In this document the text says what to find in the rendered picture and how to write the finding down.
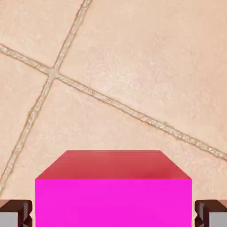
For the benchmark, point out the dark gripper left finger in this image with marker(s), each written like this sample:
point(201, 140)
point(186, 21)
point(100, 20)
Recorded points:
point(12, 212)

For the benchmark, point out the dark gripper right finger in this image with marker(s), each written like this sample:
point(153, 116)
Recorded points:
point(212, 212)

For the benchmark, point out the small magenta cube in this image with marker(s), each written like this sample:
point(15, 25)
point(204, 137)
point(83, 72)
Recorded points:
point(113, 200)

